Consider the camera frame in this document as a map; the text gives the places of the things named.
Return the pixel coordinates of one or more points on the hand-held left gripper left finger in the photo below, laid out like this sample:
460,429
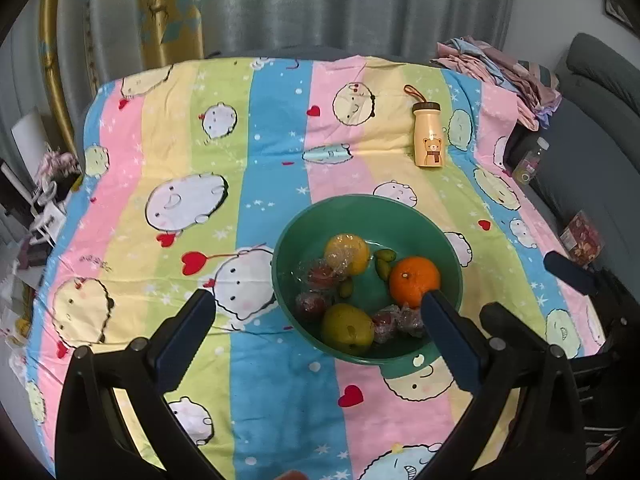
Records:
185,340

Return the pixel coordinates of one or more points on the striped cartoon printed blanket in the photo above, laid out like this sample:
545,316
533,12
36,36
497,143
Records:
280,160

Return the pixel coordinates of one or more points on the cream bear print bottle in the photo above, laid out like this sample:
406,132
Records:
427,135

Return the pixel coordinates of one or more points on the green plastic bowl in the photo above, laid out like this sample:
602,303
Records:
360,220

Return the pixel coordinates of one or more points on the yellow lemon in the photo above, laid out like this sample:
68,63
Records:
350,252

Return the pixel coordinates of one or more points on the grey sofa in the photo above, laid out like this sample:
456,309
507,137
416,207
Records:
595,90

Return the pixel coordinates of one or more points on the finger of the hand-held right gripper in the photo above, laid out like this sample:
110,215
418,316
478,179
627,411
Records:
505,320
570,272

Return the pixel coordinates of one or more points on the gold patterned curtain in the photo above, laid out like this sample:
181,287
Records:
165,10

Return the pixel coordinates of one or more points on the clear plastic bottle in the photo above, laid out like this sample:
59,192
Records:
530,165

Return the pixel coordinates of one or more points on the grey curtain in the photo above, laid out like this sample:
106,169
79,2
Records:
325,0

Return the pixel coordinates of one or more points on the orange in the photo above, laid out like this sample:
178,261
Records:
415,280

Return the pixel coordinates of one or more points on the yellow-green pear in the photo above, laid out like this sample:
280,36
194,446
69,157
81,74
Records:
345,327

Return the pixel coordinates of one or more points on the red patterned box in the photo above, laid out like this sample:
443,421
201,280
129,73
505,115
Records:
580,237

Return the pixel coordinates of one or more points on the pink cloth bundle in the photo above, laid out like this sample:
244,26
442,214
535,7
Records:
57,165

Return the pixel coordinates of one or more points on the small green fruit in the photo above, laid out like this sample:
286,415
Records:
384,262
346,288

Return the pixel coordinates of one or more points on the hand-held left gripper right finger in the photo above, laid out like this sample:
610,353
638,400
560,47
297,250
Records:
452,340

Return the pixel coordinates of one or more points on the pile of folded clothes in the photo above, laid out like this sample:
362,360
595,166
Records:
490,60

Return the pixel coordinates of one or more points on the white cylinder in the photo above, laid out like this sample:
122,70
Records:
27,130

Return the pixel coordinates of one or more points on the cluttered side table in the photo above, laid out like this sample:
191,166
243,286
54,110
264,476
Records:
30,240

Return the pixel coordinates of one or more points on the framed wall picture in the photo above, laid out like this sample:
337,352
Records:
617,7

